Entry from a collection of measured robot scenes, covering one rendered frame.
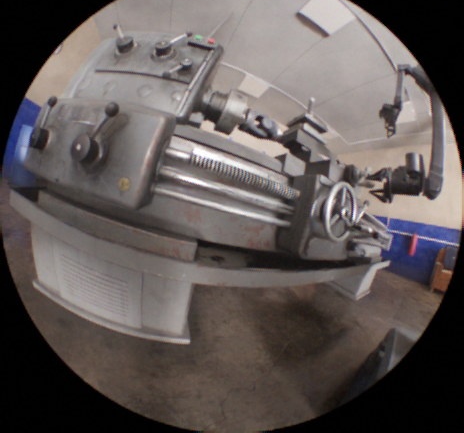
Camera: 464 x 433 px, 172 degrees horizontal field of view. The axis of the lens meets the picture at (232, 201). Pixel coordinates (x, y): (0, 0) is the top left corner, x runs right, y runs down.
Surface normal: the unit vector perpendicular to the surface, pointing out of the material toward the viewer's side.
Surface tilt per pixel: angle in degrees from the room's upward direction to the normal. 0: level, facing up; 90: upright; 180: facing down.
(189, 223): 90
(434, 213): 90
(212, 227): 90
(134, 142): 90
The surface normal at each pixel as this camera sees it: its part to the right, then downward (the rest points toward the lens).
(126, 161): 0.31, 0.07
